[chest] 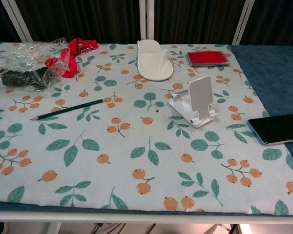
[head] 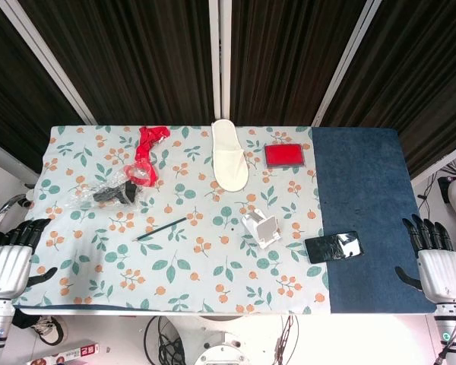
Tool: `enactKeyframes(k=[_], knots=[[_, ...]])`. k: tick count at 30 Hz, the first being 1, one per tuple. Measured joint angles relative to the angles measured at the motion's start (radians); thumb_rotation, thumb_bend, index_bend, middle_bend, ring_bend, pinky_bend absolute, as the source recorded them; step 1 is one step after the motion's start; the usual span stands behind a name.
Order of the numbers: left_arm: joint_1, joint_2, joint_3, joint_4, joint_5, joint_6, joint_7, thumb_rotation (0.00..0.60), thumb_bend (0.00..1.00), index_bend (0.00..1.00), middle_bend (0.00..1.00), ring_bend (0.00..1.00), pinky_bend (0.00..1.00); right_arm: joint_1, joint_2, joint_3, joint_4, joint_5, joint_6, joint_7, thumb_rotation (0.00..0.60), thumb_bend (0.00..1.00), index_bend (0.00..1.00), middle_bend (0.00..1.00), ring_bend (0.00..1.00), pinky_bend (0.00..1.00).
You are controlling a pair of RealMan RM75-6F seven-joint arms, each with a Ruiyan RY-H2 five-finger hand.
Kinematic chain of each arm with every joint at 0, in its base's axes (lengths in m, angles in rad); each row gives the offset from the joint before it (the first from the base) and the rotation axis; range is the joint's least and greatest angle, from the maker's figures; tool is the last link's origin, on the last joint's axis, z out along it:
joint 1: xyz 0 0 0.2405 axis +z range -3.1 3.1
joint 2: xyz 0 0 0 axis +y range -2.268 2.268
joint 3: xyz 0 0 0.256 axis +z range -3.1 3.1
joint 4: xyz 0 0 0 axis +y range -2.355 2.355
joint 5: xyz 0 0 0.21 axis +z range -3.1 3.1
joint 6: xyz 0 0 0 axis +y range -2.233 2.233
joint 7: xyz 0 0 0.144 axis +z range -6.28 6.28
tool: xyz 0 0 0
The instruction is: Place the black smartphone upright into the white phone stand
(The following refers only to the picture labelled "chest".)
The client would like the black smartphone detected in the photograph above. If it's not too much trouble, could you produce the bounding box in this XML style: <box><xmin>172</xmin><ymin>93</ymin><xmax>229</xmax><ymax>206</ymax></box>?
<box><xmin>247</xmin><ymin>112</ymin><xmax>293</xmax><ymax>146</ymax></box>

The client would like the white folding phone stand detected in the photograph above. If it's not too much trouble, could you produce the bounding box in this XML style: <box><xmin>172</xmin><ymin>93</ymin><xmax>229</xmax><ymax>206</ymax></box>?
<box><xmin>167</xmin><ymin>75</ymin><xmax>220</xmax><ymax>129</ymax></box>

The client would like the orange fruit print tablecloth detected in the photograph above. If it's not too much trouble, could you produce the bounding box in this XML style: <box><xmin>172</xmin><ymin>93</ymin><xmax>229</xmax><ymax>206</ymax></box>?
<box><xmin>0</xmin><ymin>42</ymin><xmax>293</xmax><ymax>216</ymax></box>

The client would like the white disposable slipper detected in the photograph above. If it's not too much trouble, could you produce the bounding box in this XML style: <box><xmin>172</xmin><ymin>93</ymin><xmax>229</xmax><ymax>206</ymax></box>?
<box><xmin>137</xmin><ymin>39</ymin><xmax>173</xmax><ymax>81</ymax></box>

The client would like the dark green pencil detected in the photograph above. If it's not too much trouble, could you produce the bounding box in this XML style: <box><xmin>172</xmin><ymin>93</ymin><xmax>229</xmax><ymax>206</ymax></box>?
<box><xmin>30</xmin><ymin>98</ymin><xmax>105</xmax><ymax>121</ymax></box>

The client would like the red ink pad tin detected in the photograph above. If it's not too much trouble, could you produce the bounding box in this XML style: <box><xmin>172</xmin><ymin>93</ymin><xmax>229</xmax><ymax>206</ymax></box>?
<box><xmin>186</xmin><ymin>51</ymin><xmax>231</xmax><ymax>67</ymax></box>

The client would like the red fabric ribbon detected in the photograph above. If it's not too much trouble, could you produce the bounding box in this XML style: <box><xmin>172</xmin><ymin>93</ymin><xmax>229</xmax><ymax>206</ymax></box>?
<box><xmin>44</xmin><ymin>38</ymin><xmax>99</xmax><ymax>78</ymax></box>

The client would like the dark pleated curtain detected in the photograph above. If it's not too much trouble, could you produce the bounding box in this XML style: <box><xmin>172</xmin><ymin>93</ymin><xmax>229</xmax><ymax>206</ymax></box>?
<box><xmin>0</xmin><ymin>0</ymin><xmax>293</xmax><ymax>46</ymax></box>

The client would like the dark green bundle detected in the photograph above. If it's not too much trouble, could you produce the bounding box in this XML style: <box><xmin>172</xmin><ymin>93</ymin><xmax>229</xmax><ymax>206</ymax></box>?
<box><xmin>0</xmin><ymin>67</ymin><xmax>55</xmax><ymax>90</ymax></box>

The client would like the clear crumpled plastic bag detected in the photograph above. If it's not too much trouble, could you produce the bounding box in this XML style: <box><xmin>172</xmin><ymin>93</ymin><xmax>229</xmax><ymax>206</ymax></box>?
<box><xmin>0</xmin><ymin>37</ymin><xmax>76</xmax><ymax>93</ymax></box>

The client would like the white table leg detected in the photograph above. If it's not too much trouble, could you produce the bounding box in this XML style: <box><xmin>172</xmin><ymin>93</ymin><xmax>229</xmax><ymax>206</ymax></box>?
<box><xmin>46</xmin><ymin>221</ymin><xmax>62</xmax><ymax>234</ymax></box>

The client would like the white upright frame post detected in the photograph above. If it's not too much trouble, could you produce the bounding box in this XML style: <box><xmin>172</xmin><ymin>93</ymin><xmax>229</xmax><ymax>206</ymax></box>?
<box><xmin>139</xmin><ymin>0</ymin><xmax>155</xmax><ymax>44</ymax></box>

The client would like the white table edge rail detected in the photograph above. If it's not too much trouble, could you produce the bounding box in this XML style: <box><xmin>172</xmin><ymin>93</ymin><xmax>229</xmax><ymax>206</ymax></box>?
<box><xmin>0</xmin><ymin>208</ymin><xmax>293</xmax><ymax>225</ymax></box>

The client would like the white slanted frame post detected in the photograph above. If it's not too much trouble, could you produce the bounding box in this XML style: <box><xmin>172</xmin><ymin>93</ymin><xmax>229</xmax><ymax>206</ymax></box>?
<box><xmin>231</xmin><ymin>0</ymin><xmax>253</xmax><ymax>46</ymax></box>
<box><xmin>1</xmin><ymin>0</ymin><xmax>34</xmax><ymax>43</ymax></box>

